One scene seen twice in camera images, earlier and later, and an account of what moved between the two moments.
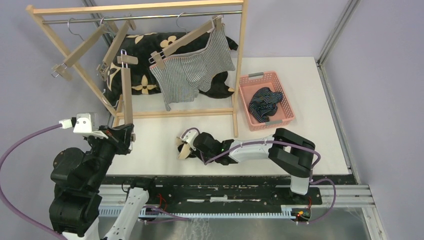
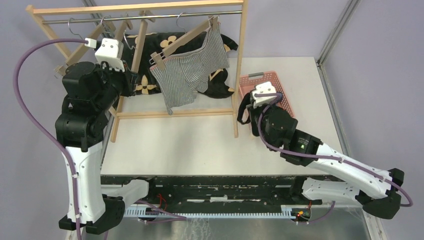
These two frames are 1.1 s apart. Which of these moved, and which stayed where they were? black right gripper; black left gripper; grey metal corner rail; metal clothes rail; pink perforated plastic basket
Moved: black right gripper; black left gripper
Stayed: metal clothes rail; grey metal corner rail; pink perforated plastic basket
